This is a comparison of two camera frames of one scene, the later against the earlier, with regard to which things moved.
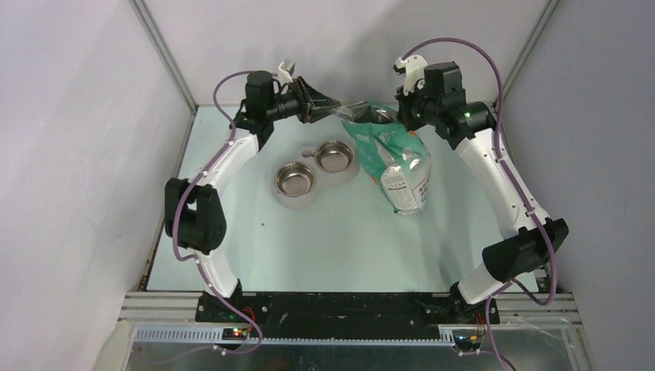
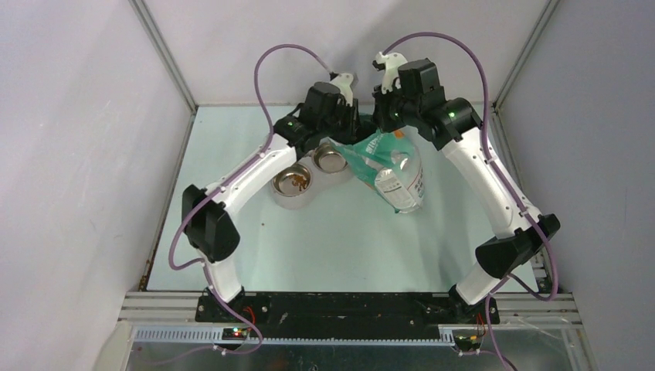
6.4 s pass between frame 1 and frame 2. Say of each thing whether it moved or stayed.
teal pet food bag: moved
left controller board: stayed
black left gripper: moved
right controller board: stayed
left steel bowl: stayed
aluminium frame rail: stayed
